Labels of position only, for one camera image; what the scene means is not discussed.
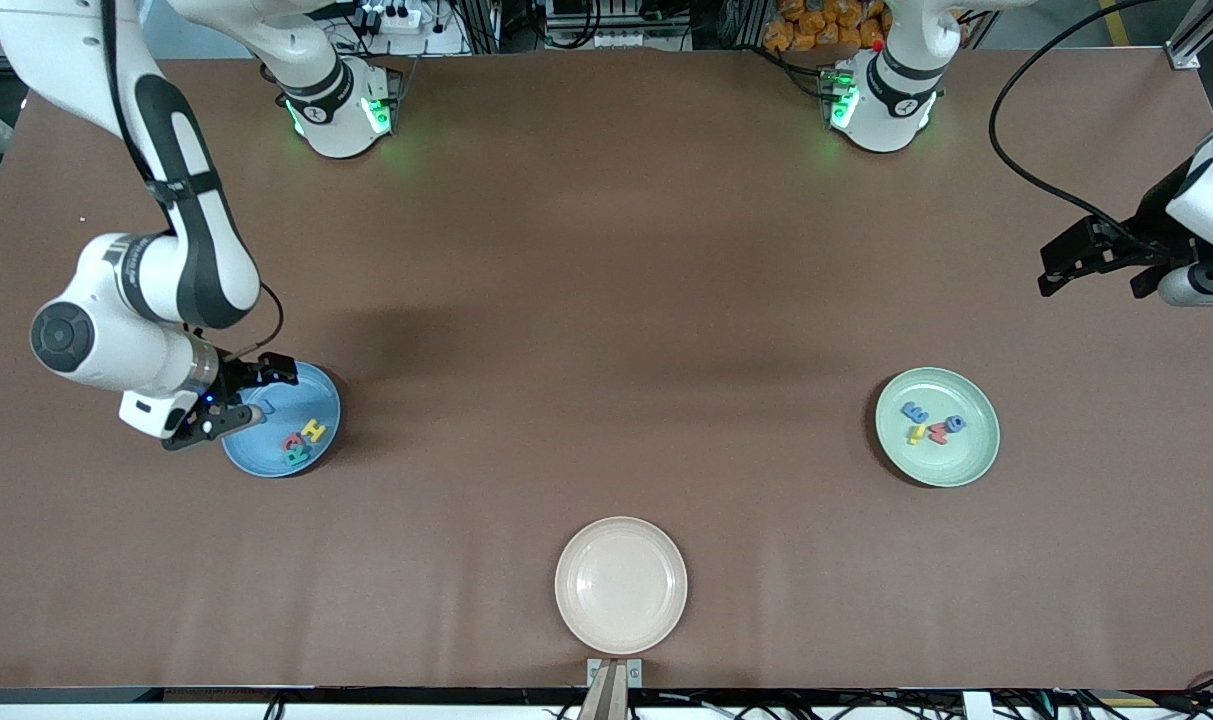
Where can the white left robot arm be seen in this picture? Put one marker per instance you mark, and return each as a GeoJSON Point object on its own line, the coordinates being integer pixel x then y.
{"type": "Point", "coordinates": [896, 100]}

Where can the yellow lowercase foam letter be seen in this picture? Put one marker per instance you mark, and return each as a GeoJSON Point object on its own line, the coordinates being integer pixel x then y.
{"type": "Point", "coordinates": [916, 435]}

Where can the beige round plate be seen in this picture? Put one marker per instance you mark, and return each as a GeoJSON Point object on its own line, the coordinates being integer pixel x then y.
{"type": "Point", "coordinates": [621, 585]}

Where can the yellow foam letter H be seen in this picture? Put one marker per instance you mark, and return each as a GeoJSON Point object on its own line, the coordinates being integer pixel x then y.
{"type": "Point", "coordinates": [313, 430]}

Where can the blue foam letter e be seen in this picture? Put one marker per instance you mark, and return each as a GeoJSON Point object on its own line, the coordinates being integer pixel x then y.
{"type": "Point", "coordinates": [914, 412]}

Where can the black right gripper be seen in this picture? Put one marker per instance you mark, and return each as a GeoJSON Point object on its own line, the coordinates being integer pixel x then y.
{"type": "Point", "coordinates": [234, 378]}

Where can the blue round plate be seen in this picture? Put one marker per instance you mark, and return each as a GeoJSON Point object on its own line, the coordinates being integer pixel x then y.
{"type": "Point", "coordinates": [311, 390]}

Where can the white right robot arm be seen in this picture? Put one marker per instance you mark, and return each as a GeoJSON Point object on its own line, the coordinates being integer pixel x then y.
{"type": "Point", "coordinates": [156, 250]}

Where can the red foam letter w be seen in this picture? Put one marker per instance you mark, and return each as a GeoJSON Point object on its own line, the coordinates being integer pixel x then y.
{"type": "Point", "coordinates": [936, 434]}

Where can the green round plate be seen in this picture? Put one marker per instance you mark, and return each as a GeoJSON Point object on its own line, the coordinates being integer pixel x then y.
{"type": "Point", "coordinates": [966, 460]}

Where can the orange snack bag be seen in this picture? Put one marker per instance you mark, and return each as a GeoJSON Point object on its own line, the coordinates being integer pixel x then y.
{"type": "Point", "coordinates": [816, 25]}

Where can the teal foam letter R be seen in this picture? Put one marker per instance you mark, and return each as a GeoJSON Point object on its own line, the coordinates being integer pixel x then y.
{"type": "Point", "coordinates": [294, 456]}

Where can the white power strip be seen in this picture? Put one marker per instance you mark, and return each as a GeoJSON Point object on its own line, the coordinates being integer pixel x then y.
{"type": "Point", "coordinates": [391, 15]}

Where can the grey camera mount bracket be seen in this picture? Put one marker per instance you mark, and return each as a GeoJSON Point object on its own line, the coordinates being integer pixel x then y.
{"type": "Point", "coordinates": [614, 690]}

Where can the red foam letter Q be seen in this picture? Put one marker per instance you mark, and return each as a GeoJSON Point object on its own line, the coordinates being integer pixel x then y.
{"type": "Point", "coordinates": [290, 440]}

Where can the blue foam letter g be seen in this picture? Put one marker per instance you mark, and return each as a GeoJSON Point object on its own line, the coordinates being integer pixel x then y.
{"type": "Point", "coordinates": [955, 424]}

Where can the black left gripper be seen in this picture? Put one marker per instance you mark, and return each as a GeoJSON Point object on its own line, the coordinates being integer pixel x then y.
{"type": "Point", "coordinates": [1152, 226]}

